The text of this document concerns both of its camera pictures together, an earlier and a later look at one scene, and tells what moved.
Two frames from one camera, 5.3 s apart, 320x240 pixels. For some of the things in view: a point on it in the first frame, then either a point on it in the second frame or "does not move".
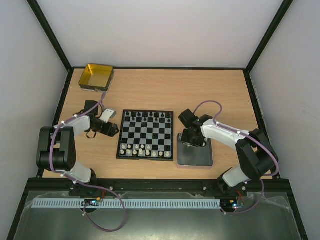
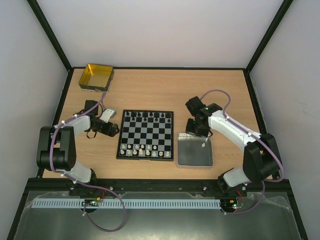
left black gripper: [112, 133] does not move
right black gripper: [193, 139] -> [194, 128]
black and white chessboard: [146, 135] does not move
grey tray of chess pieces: [188, 155] does not move
